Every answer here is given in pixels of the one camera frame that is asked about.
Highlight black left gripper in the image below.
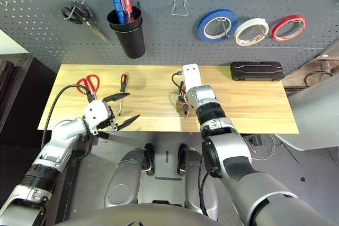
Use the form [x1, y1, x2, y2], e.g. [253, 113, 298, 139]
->
[98, 92, 140, 134]

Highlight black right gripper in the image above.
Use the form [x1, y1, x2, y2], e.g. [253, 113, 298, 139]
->
[176, 90, 186, 106]

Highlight orange black screwdriver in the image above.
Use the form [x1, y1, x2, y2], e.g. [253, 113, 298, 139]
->
[118, 73, 129, 116]

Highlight red handled scissors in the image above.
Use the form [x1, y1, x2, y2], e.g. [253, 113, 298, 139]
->
[76, 74, 101, 97]

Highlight white tape roll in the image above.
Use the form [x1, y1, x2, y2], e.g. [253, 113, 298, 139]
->
[234, 17, 270, 47]

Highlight grey metal pegboard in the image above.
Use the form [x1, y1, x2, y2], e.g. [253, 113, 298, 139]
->
[0, 0, 339, 75]

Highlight black left robot foot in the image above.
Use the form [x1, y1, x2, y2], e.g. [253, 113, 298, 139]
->
[142, 143, 156, 176]

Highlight black robot foot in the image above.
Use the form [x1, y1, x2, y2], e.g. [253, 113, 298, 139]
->
[176, 143, 189, 176]
[142, 143, 156, 176]

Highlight black right robot foot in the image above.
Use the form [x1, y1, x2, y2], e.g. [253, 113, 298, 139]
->
[176, 143, 189, 176]

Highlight black plastic cup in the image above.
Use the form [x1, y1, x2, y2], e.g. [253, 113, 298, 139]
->
[109, 16, 146, 59]
[106, 5, 143, 32]

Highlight silver left robot leg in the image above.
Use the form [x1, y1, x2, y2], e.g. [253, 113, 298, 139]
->
[103, 148, 146, 210]

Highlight silver robot leg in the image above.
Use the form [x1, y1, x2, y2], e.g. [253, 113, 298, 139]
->
[103, 148, 146, 210]
[182, 148, 219, 221]

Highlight black plastic tool case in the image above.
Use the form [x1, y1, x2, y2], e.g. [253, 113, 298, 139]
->
[229, 61, 284, 82]

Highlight silver right robot leg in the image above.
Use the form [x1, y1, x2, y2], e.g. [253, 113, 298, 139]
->
[182, 148, 219, 221]

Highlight grey power strip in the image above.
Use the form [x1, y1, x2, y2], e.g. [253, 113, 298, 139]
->
[248, 135, 263, 147]

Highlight blue tape roll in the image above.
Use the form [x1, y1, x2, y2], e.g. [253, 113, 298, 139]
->
[197, 8, 239, 43]

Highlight grey robot torso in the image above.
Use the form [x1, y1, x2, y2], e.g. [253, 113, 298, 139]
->
[57, 203, 220, 226]

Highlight silver scissors peg hook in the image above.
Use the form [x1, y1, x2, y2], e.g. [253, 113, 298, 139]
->
[70, 0, 86, 21]

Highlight white plastic table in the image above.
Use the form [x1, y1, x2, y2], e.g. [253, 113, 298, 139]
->
[275, 74, 339, 151]

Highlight red tape roll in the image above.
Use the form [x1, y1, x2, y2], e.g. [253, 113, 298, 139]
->
[271, 14, 308, 42]

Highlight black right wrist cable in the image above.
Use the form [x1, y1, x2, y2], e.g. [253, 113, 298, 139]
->
[171, 70, 212, 218]

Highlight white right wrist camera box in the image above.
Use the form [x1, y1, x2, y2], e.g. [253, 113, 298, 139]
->
[182, 63, 202, 92]

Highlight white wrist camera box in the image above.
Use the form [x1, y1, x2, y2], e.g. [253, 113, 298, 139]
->
[83, 100, 110, 134]
[182, 63, 202, 92]

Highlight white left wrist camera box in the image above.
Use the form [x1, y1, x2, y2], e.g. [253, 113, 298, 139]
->
[83, 100, 110, 134]

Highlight black handled scissors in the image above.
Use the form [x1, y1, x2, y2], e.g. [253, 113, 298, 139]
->
[61, 0, 110, 43]

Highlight silver wire pliers holder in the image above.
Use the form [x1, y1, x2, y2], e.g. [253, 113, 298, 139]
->
[171, 0, 189, 16]

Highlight white cable bundle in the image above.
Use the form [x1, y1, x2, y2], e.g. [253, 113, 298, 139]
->
[245, 134, 278, 161]

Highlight blue handled screwdriver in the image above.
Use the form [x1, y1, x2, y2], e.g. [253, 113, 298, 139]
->
[113, 0, 127, 25]

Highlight black cable coil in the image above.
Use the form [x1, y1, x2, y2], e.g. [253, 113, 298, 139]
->
[304, 70, 335, 88]

